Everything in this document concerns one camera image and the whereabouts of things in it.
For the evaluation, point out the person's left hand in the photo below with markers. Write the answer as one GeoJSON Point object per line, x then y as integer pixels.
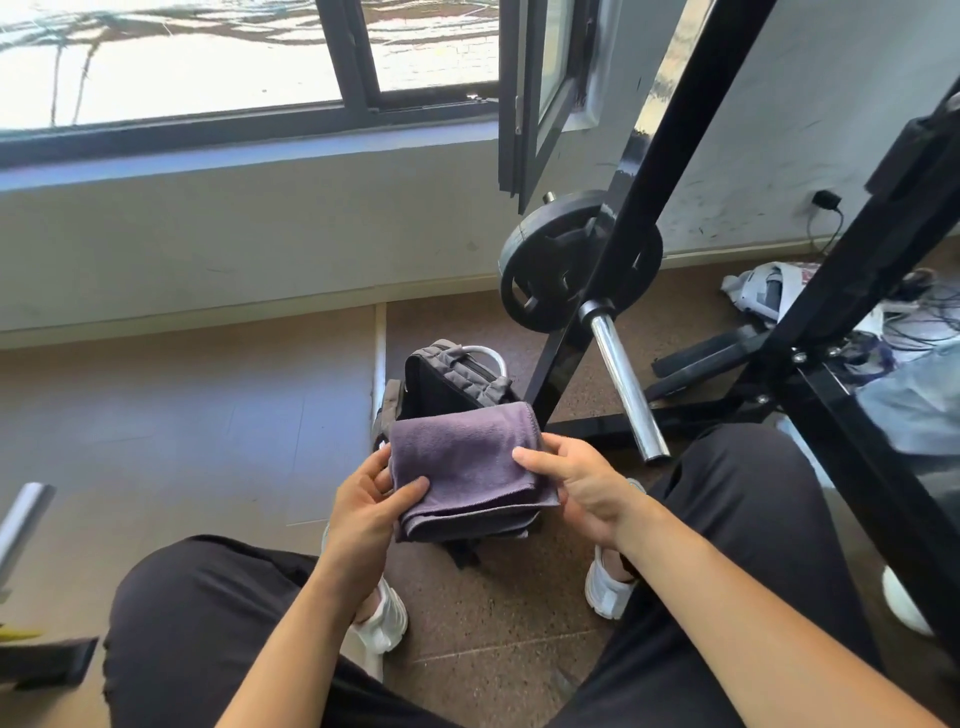
{"type": "Point", "coordinates": [367, 517]}

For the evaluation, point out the person's right hand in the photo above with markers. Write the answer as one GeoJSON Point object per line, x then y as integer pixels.
{"type": "Point", "coordinates": [592, 487]}

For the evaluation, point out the violet blue towel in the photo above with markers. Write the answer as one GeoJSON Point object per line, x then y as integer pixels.
{"type": "Point", "coordinates": [465, 465]}

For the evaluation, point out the grey backpack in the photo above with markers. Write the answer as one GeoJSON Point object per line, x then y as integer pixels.
{"type": "Point", "coordinates": [450, 375]}

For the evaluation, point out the person's left forearm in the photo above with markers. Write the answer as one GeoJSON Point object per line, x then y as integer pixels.
{"type": "Point", "coordinates": [300, 660]}

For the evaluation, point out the person's right forearm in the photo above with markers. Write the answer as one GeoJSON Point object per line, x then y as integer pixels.
{"type": "Point", "coordinates": [765, 637]}

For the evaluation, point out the white right shoe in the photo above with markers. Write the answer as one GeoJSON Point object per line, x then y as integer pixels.
{"type": "Point", "coordinates": [604, 592]}

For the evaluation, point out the white shoe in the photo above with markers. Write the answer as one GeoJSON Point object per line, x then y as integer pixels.
{"type": "Point", "coordinates": [386, 622]}
{"type": "Point", "coordinates": [604, 592]}

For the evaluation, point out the white left shoe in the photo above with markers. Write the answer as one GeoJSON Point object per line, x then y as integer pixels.
{"type": "Point", "coordinates": [386, 622]}

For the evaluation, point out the silver plate holder bar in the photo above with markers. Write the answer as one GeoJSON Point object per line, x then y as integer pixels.
{"type": "Point", "coordinates": [626, 382]}

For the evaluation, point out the pale floor divider strip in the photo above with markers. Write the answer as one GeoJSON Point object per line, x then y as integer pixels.
{"type": "Point", "coordinates": [379, 352]}

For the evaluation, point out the black weight plate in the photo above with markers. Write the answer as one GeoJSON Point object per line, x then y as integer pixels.
{"type": "Point", "coordinates": [540, 262]}

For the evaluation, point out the white printed bag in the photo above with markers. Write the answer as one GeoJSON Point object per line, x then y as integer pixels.
{"type": "Point", "coordinates": [757, 292]}

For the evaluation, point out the silver barbell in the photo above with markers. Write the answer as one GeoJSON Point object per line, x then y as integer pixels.
{"type": "Point", "coordinates": [22, 517]}

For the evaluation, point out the yellow black squat rack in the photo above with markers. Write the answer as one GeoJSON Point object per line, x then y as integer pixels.
{"type": "Point", "coordinates": [45, 660]}

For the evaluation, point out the black open window sash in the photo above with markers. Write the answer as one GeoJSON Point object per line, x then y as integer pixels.
{"type": "Point", "coordinates": [517, 105]}

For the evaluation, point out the black weight machine frame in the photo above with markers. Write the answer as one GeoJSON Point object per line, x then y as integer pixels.
{"type": "Point", "coordinates": [862, 277]}

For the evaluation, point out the black window frame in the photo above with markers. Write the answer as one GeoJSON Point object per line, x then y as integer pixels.
{"type": "Point", "coordinates": [187, 127]}

